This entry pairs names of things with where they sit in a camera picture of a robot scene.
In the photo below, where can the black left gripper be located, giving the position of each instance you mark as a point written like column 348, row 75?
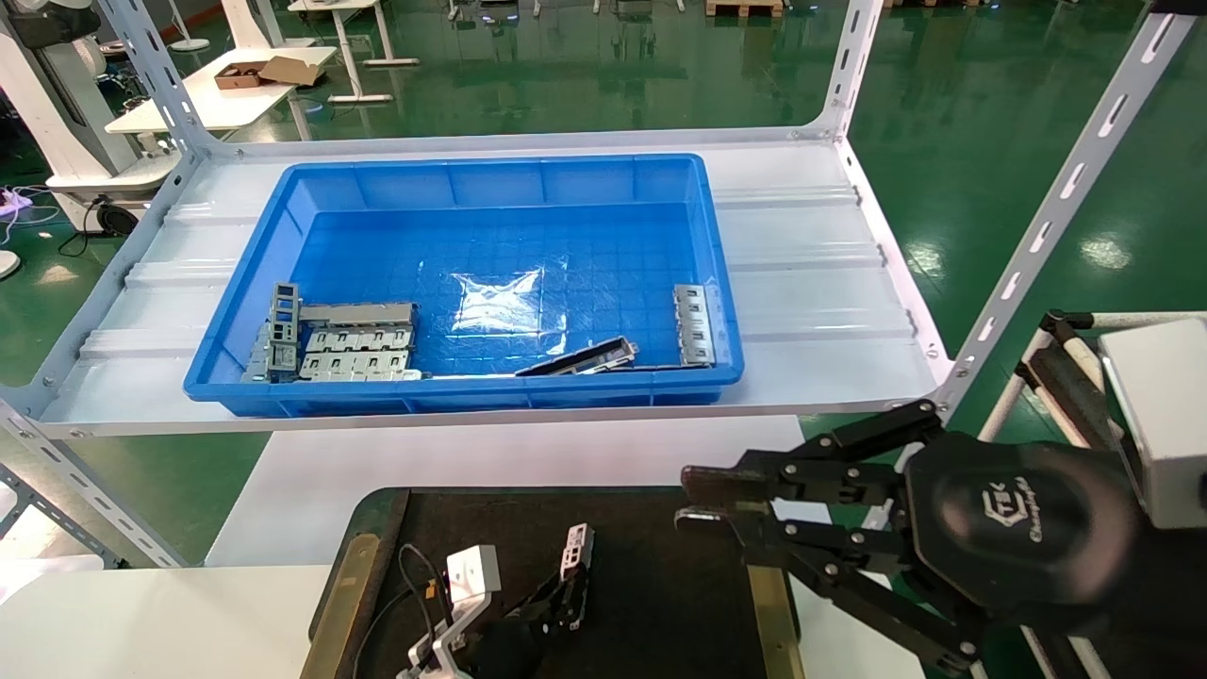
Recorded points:
column 519, row 651

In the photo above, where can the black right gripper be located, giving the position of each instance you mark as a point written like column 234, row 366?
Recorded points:
column 1018, row 528

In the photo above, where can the silver cage with square holes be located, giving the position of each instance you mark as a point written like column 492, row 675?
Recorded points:
column 577, row 547

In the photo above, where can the black rectangular tray container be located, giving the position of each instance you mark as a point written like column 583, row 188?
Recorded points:
column 651, row 566

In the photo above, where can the dark metal cage part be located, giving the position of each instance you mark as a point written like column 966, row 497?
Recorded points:
column 589, row 358

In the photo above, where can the grey metal cage part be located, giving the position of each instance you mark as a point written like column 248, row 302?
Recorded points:
column 285, row 321

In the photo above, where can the white metal shelf rack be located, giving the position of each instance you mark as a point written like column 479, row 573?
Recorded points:
column 811, row 273

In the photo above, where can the clear plastic film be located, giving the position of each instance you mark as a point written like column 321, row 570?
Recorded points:
column 500, row 302

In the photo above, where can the silver slotted metal plate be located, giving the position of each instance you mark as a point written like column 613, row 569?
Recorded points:
column 358, row 340
column 358, row 366

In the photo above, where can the long grey metal cage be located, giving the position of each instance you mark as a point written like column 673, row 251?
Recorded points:
column 358, row 314

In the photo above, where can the blue plastic bin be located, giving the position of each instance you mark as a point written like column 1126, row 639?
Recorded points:
column 490, row 184

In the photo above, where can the wooden pallet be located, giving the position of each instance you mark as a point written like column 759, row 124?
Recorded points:
column 745, row 8

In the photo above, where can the white desk with legs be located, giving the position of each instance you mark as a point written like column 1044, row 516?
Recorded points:
column 348, row 52

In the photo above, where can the open cardboard box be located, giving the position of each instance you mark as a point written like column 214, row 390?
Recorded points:
column 288, row 71

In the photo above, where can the white work table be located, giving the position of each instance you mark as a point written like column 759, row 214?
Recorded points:
column 226, row 104

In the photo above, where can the white round floor base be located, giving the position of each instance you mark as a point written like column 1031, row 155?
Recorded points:
column 8, row 264

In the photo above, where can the white round base stand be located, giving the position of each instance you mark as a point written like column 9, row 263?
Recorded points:
column 190, row 44

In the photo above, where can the white power strip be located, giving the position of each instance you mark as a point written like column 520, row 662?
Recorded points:
column 11, row 200

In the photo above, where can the white wheeled robot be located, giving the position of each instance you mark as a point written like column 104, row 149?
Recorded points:
column 66, row 113

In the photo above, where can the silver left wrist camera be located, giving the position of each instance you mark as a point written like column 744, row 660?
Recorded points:
column 474, row 571

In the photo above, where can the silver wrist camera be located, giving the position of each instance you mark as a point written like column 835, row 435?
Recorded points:
column 474, row 571
column 1160, row 424

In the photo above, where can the silver perforated metal bracket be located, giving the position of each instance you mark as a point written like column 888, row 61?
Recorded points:
column 696, row 325

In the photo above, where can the white frame with black pads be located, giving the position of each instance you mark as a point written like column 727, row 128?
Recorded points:
column 1061, row 377

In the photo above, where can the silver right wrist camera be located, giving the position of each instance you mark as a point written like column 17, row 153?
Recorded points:
column 1160, row 424

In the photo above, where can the white machine pedestal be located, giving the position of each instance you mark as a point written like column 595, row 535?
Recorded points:
column 247, row 24

